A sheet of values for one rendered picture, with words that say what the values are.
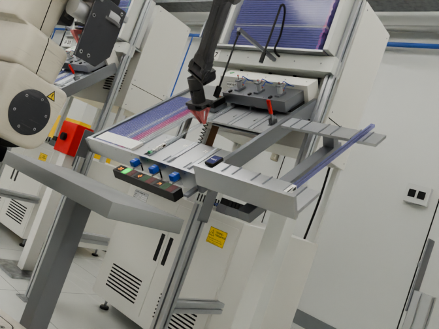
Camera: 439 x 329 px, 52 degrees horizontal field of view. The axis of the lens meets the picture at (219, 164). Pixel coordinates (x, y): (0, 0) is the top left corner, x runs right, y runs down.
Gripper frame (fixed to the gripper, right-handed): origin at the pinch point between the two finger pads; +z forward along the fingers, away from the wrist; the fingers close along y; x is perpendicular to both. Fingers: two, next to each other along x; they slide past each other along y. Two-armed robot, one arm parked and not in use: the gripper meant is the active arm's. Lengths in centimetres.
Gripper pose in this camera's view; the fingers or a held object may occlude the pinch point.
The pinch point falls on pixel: (202, 121)
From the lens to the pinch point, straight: 188.0
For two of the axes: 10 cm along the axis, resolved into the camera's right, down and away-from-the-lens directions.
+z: 1.6, 8.7, 4.7
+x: -6.7, 4.5, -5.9
